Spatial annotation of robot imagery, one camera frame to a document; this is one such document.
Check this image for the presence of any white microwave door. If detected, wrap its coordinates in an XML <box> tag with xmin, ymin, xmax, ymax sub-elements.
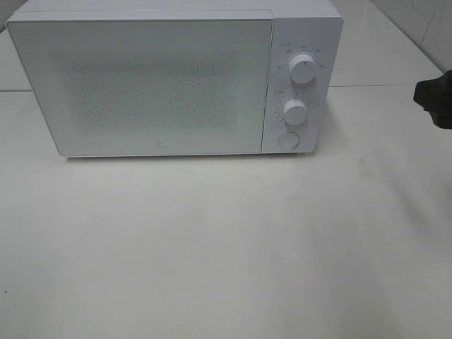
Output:
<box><xmin>7</xmin><ymin>10</ymin><xmax>273</xmax><ymax>157</ymax></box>

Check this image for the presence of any white microwave oven body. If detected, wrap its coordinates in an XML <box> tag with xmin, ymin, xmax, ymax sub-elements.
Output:
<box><xmin>6</xmin><ymin>1</ymin><xmax>343</xmax><ymax>157</ymax></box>

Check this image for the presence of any white timer knob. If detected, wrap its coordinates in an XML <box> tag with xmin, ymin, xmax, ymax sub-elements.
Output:
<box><xmin>283</xmin><ymin>100</ymin><xmax>308</xmax><ymax>126</ymax></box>

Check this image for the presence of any upper white power knob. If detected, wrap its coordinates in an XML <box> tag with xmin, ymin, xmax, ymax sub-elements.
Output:
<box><xmin>288</xmin><ymin>53</ymin><xmax>317</xmax><ymax>84</ymax></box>

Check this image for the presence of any round white door button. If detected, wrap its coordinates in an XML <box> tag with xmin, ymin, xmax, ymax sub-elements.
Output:
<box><xmin>278</xmin><ymin>132</ymin><xmax>300</xmax><ymax>150</ymax></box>

